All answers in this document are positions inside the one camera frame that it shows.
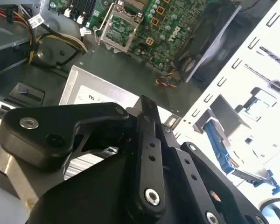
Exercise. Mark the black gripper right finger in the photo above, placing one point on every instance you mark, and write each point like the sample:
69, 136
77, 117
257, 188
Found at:
186, 168

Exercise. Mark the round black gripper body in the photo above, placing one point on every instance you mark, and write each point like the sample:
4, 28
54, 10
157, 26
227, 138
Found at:
88, 200

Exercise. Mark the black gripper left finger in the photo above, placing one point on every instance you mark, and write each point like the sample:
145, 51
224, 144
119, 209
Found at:
56, 116

